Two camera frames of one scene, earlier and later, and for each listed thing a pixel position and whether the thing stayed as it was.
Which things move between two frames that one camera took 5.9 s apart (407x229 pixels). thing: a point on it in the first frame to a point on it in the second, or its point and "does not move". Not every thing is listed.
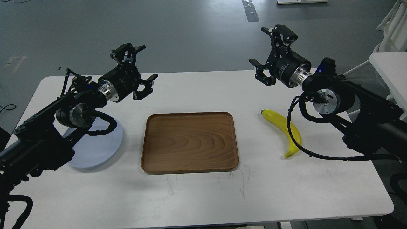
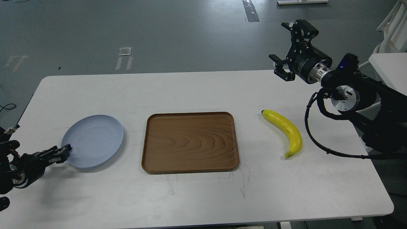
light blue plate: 92,150 does not move
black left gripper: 118,84 to 26,168
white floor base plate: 283,2 does not move
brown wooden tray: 189,142 does not move
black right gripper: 289,68 to 306,61
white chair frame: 394,27 does not move
